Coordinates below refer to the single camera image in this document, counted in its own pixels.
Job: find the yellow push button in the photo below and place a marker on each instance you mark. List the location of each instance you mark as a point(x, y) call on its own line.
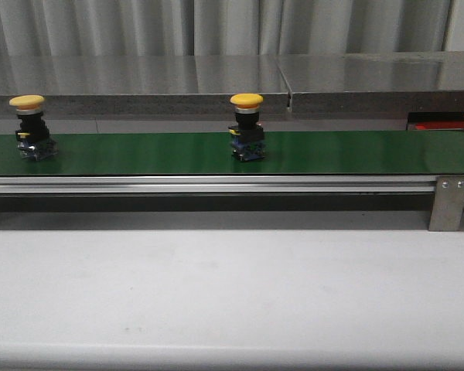
point(33, 137)
point(247, 136)

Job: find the grey stone counter slab right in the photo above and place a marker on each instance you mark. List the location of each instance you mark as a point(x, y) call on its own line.
point(374, 91)

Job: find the grey stone counter slab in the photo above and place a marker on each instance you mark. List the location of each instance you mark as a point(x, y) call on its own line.
point(97, 94)
point(374, 91)

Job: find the green conveyor belt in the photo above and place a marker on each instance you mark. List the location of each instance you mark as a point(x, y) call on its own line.
point(297, 152)

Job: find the red plastic tray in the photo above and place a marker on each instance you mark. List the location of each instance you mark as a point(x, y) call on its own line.
point(439, 126)

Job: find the white pleated curtain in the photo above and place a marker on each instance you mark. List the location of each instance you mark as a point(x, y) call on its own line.
point(179, 28)

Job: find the steel conveyor support bracket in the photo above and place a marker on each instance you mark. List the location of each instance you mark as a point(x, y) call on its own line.
point(448, 204)

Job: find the aluminium conveyor frame rail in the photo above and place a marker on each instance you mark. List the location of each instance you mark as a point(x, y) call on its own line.
point(197, 184)

